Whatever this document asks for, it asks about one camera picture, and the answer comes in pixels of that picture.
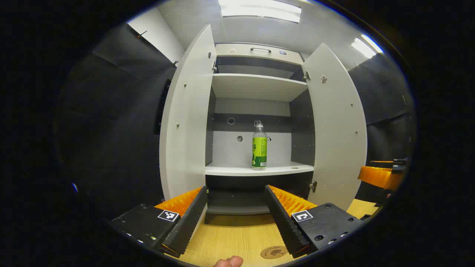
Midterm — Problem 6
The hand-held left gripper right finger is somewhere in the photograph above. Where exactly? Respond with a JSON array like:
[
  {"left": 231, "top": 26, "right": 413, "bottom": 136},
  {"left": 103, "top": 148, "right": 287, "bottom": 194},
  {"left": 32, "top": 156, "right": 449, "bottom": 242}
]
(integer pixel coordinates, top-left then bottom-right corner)
[{"left": 264, "top": 185, "right": 366, "bottom": 259}]

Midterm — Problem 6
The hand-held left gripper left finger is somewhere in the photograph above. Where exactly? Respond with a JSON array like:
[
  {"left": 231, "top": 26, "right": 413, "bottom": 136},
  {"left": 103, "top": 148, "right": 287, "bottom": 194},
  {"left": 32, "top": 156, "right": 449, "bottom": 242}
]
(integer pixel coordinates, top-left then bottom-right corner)
[{"left": 108, "top": 185, "right": 208, "bottom": 258}]

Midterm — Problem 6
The round cork coaster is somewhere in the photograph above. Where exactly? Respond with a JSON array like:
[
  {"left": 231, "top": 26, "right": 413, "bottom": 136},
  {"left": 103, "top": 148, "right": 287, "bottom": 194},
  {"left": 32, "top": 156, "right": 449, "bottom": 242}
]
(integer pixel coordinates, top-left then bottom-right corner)
[{"left": 260, "top": 245, "right": 288, "bottom": 259}]

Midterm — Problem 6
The white cabinet door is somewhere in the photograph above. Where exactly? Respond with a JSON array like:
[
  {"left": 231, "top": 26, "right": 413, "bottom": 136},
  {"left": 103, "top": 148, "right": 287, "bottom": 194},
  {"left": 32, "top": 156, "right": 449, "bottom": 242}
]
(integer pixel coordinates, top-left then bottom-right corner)
[
  {"left": 301, "top": 43, "right": 368, "bottom": 211},
  {"left": 159, "top": 24, "right": 217, "bottom": 232}
]

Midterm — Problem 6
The clear bottle with green label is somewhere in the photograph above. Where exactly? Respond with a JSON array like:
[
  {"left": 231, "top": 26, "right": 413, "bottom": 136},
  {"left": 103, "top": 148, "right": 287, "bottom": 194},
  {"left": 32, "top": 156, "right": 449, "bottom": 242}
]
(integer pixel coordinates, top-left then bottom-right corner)
[{"left": 252, "top": 121, "right": 268, "bottom": 171}]

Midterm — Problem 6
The black backdrop cloth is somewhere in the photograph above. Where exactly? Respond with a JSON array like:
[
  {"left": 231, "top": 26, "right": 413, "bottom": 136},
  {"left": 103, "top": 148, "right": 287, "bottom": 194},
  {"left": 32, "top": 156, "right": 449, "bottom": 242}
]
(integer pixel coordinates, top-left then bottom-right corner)
[{"left": 56, "top": 22, "right": 414, "bottom": 219}]

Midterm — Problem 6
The small ceiling light panel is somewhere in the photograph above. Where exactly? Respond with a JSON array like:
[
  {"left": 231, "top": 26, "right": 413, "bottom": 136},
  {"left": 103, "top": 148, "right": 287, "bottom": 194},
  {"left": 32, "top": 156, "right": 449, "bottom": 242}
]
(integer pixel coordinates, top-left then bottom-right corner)
[{"left": 351, "top": 34, "right": 383, "bottom": 59}]

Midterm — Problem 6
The large ceiling light panel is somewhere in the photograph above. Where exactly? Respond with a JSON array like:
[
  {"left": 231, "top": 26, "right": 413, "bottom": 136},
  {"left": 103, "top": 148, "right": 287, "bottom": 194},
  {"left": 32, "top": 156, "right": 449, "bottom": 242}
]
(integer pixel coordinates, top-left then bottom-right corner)
[{"left": 218, "top": 0, "right": 302, "bottom": 23}]

